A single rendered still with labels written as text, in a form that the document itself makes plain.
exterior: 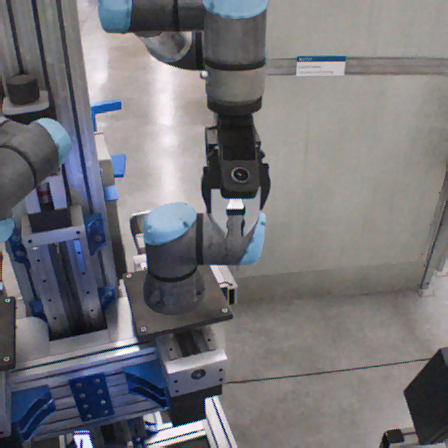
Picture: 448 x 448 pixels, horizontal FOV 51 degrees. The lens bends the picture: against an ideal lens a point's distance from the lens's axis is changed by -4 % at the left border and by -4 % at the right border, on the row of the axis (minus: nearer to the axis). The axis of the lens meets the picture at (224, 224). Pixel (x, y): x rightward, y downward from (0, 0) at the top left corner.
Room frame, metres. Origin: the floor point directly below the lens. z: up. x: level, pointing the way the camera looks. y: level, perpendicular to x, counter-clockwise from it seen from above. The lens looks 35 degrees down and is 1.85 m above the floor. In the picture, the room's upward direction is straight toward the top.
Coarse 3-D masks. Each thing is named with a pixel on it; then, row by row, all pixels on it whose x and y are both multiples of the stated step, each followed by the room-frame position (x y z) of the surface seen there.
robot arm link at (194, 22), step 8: (184, 0) 0.66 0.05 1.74; (192, 0) 0.66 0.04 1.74; (200, 0) 0.66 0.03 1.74; (184, 8) 0.66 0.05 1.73; (192, 8) 0.66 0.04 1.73; (200, 8) 0.66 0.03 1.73; (184, 16) 0.66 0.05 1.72; (192, 16) 0.66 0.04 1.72; (200, 16) 0.66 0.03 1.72; (184, 24) 0.67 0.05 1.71; (192, 24) 0.67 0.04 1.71; (200, 24) 0.67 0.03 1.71
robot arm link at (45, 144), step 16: (0, 128) 0.61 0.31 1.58; (16, 128) 0.62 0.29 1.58; (32, 128) 0.62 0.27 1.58; (48, 128) 0.63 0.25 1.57; (64, 128) 0.66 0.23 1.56; (0, 144) 0.59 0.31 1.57; (16, 144) 0.58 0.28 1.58; (32, 144) 0.59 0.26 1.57; (48, 144) 0.61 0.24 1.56; (64, 144) 0.63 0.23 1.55; (32, 160) 0.56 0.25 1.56; (48, 160) 0.59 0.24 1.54; (64, 160) 0.64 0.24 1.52; (48, 176) 0.60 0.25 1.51
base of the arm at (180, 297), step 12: (156, 276) 0.82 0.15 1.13; (192, 276) 0.84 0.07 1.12; (144, 288) 0.85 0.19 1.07; (156, 288) 0.82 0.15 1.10; (168, 288) 0.81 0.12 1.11; (180, 288) 0.82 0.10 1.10; (192, 288) 0.83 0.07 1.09; (204, 288) 0.86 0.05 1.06; (156, 300) 0.82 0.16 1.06; (168, 300) 0.80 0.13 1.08; (180, 300) 0.81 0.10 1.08; (192, 300) 0.82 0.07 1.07; (168, 312) 0.80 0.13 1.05; (180, 312) 0.80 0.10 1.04
